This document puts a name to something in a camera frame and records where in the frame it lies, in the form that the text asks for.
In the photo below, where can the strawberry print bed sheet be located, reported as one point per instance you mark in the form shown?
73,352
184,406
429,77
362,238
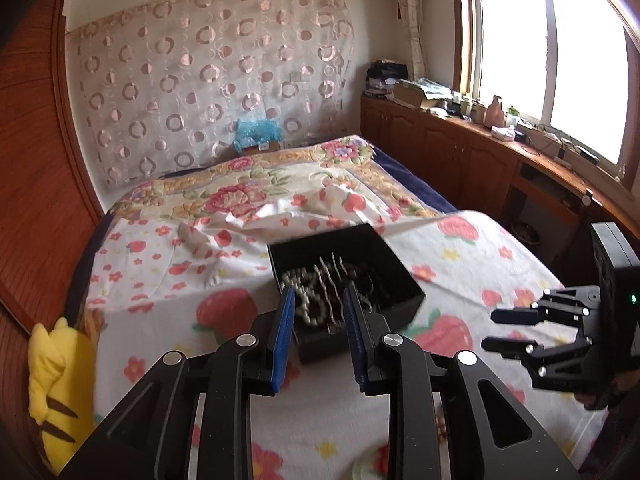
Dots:
200,270

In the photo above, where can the floral blanket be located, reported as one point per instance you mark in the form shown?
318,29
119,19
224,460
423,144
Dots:
240,185

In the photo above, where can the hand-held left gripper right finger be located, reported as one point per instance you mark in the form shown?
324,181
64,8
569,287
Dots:
353,345

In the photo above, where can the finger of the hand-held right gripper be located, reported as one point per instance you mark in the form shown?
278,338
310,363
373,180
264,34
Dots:
540,311
542,360

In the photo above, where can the wooden frame window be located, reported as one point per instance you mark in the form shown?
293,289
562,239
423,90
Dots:
525,35

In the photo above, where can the small cardboard box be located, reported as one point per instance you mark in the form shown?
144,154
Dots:
260,147

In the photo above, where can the wooden wardrobe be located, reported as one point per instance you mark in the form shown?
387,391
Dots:
35,160

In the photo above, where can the stack of books and papers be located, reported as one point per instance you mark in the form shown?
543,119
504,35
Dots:
420,92

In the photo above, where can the pink bottle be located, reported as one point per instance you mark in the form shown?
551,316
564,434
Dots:
495,111

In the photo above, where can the circle pattern wall curtain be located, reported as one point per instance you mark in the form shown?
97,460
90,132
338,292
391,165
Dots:
200,70

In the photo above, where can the dark pile of clothes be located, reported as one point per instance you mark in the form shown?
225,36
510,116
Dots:
382,77

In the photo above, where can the white tissue pack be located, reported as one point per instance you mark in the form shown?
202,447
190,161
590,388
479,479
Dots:
502,133

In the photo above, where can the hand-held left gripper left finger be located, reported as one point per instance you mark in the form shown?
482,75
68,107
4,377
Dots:
283,340

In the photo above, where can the silver wavy hairpins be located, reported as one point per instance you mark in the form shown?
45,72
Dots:
334,280

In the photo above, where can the patterned window curtain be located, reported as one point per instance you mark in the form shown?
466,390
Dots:
411,20

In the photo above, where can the black jewelry box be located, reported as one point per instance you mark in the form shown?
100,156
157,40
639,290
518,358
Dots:
380,275

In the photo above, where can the dark bowl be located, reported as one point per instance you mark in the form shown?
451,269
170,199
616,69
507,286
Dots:
527,231

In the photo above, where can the dark blue mattress cover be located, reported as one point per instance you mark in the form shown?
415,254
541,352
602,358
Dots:
415,180

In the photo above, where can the yellow plush toy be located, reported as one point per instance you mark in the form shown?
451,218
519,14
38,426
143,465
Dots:
55,390

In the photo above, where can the green bottle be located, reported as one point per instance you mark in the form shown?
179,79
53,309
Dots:
513,117

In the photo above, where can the wooden window cabinet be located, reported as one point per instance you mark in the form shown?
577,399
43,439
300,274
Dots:
450,150

